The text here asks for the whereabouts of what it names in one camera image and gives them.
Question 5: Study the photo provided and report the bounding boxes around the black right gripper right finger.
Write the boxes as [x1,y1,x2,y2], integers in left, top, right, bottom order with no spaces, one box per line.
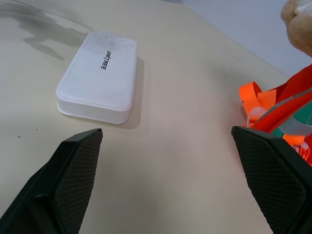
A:
[231,126,312,234]

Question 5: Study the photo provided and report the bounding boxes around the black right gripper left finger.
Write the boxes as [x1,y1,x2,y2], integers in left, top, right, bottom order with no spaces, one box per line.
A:
[0,128,103,234]

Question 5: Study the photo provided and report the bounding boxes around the orange and green bag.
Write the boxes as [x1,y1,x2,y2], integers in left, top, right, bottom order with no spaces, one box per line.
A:
[238,63,312,167]

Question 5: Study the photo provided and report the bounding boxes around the white plastic Unitree box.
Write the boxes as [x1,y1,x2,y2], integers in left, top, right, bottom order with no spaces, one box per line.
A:
[56,31,138,124]

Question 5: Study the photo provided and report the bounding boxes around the beige plush toy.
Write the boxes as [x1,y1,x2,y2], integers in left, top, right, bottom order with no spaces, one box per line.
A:
[280,0,312,58]

